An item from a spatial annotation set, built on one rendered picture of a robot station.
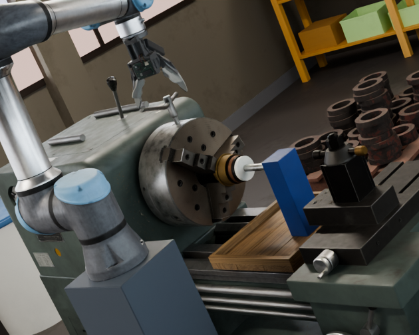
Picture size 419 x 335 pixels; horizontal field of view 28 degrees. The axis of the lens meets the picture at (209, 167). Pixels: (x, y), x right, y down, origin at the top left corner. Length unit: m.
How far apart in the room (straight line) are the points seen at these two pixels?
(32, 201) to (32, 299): 2.87
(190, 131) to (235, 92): 4.86
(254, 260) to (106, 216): 0.48
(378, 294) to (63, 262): 1.26
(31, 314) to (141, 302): 3.01
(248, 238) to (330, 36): 5.26
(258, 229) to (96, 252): 0.64
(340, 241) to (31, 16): 0.84
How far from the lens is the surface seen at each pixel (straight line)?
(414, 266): 1.82
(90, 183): 1.86
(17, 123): 1.95
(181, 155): 2.29
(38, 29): 1.87
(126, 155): 2.42
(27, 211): 1.99
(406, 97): 5.43
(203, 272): 2.38
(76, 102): 5.82
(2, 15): 1.86
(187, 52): 6.86
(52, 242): 2.73
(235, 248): 2.33
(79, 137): 2.64
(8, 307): 4.87
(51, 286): 2.91
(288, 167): 2.17
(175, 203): 2.32
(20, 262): 4.74
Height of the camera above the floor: 1.75
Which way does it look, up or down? 16 degrees down
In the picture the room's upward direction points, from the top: 24 degrees counter-clockwise
